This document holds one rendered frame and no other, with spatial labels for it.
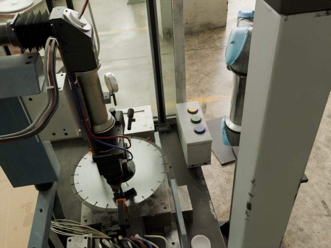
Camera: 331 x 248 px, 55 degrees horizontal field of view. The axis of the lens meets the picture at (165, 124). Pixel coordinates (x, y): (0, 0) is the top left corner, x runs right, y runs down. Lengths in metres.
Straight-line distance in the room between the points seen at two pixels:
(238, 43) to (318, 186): 1.63
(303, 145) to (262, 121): 0.04
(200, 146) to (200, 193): 0.19
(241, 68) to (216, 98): 2.04
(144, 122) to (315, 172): 1.49
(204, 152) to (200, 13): 3.10
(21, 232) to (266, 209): 1.19
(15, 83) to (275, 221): 0.52
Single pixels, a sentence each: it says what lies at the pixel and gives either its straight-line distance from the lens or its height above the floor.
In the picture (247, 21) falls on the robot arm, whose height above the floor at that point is 1.24.
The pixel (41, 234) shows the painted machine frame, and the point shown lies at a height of 1.05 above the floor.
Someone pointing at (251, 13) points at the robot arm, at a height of 1.26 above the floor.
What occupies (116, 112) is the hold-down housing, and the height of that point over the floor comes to 1.25.
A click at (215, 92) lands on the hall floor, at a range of 3.16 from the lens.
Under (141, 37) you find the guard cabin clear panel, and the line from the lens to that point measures 1.38.
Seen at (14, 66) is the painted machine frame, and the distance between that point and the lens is 0.67.
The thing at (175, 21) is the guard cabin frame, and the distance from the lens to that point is 1.35.
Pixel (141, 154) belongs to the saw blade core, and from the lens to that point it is 1.21.
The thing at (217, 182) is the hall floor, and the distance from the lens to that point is 2.34.
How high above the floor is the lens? 1.81
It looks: 40 degrees down
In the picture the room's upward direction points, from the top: 5 degrees counter-clockwise
